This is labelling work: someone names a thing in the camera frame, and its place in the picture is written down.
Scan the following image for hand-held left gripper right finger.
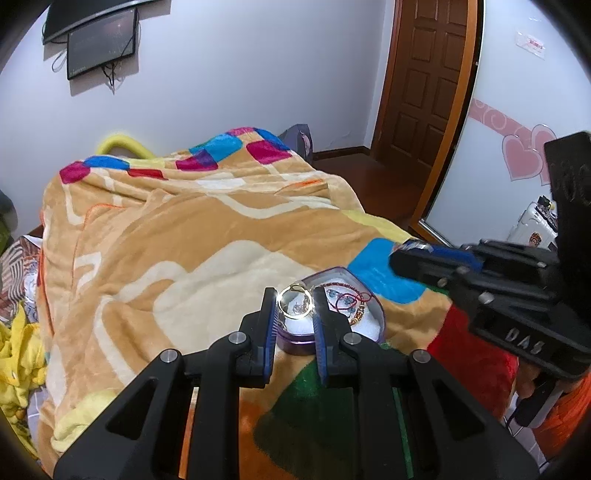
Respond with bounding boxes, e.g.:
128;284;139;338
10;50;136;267
311;300;541;480

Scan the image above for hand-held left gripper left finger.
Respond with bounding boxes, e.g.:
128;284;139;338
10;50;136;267
54;287;278;480

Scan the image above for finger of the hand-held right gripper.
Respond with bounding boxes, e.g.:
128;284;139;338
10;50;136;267
401;239;560;297
389;250;498;324

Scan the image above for gold hoop earring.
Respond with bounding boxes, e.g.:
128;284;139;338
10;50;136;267
279;284;317;320

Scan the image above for purple heart-shaped jewelry box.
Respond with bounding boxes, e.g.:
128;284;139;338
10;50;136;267
275;266;387;356

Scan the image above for red bead bracelet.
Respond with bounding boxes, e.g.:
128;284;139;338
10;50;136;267
329;286;373;320

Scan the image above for white suitcase with stickers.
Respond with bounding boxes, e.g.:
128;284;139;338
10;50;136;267
505;196;562;253

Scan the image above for group of cosmetics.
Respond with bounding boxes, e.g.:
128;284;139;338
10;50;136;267
530;196;560;219

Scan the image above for colourful patchwork fleece blanket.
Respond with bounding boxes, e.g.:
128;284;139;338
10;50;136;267
37;126;523;480

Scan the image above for white wardrobe door pink hearts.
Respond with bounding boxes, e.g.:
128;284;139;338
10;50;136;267
424;0;591;252

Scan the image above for brown wooden door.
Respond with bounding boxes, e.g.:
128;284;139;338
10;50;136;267
368;0;477;186

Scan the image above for grey backpack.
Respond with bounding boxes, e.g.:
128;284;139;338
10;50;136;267
276;123;317;163

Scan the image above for white paper note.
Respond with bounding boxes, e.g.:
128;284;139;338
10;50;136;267
516;31;549;59

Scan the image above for yellow curved cushion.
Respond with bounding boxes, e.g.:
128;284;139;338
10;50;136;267
95;131;154;160

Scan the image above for yellow cloth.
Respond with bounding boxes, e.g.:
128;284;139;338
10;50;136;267
0;302;48;459

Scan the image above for patterned grey cloth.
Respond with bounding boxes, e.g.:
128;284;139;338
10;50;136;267
0;234;45;325

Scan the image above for small black wall monitor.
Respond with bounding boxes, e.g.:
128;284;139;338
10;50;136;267
66;8;140;81

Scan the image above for black wall television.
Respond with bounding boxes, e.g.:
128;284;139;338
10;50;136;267
42;0;137;46

